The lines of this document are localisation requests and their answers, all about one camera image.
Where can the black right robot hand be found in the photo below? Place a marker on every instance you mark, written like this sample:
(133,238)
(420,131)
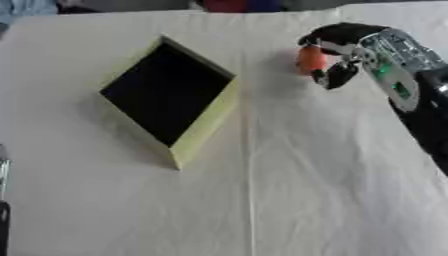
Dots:
(341,34)

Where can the orange cylinder block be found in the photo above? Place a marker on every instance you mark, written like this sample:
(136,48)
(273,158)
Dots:
(312,59)

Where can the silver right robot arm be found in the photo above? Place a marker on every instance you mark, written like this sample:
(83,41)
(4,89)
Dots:
(408,83)

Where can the tan box with black inside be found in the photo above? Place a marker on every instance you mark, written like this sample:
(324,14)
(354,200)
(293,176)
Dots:
(169,96)

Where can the person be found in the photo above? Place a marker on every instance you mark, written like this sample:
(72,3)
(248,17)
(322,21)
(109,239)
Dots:
(23,8)

